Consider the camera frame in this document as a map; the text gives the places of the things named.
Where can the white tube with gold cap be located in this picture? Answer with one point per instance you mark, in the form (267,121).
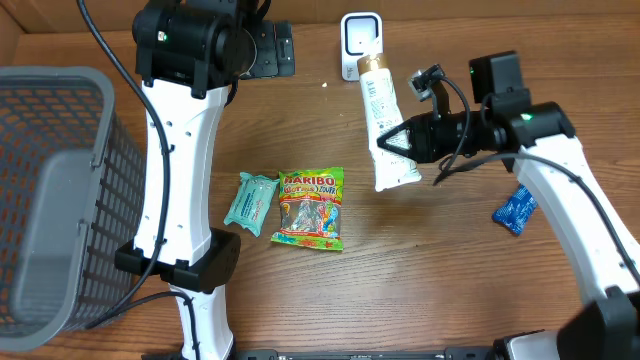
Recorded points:
(382,114)

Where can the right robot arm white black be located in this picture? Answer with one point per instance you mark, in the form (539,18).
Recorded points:
(539,145)

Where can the teal wet wipes pack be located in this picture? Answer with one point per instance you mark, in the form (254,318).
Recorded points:
(252,202)

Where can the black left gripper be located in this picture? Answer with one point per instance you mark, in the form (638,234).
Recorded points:
(277,53)

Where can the blue snack wrapper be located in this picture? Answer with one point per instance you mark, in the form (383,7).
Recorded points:
(515,213)

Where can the grey plastic basket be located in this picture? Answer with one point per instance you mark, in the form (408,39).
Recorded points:
(72,187)

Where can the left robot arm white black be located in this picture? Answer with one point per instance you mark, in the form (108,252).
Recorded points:
(190,56)

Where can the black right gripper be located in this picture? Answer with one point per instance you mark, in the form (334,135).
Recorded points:
(422,144)

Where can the Haribo gummy candy bag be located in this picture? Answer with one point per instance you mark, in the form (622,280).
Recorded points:
(310,204)

